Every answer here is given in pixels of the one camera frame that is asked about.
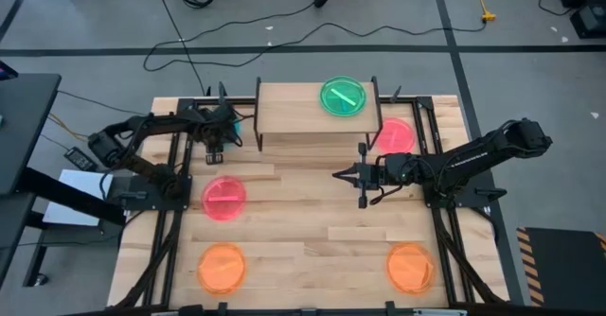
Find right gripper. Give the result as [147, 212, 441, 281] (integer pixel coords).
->
[332, 141, 389, 210]

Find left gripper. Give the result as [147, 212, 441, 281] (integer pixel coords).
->
[201, 102, 243, 166]

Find translucent green plastic plate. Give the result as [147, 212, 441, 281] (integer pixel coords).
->
[319, 75, 368, 117]

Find translucent orange plastic plate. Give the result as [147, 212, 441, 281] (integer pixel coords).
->
[196, 242, 248, 296]
[385, 243, 437, 295]

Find wooden shelf with black legs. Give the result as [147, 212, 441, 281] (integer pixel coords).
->
[254, 75, 383, 152]

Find translucent pink plastic plate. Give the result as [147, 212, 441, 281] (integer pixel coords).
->
[376, 116, 417, 155]
[201, 175, 248, 222]

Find black power adapter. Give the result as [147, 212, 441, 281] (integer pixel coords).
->
[64, 146, 99, 172]

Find white flat board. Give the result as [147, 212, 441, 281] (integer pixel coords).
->
[42, 168, 116, 227]

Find black desk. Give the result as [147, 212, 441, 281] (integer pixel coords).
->
[0, 72, 127, 289]

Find black hazard-striped mat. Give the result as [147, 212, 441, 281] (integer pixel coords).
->
[515, 226, 606, 308]

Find black equipment box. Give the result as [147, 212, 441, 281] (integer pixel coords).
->
[570, 3, 606, 40]

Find thin black floor cable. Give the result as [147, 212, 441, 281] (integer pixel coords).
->
[150, 0, 209, 96]

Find long black floor cable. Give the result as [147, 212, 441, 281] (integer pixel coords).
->
[143, 3, 488, 73]

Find black aluminium table frame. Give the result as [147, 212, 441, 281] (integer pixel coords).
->
[113, 84, 510, 316]

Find thin yellow cable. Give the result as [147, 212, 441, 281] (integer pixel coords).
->
[46, 112, 91, 143]

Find short black cable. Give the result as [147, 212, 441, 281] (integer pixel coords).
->
[537, 0, 575, 17]

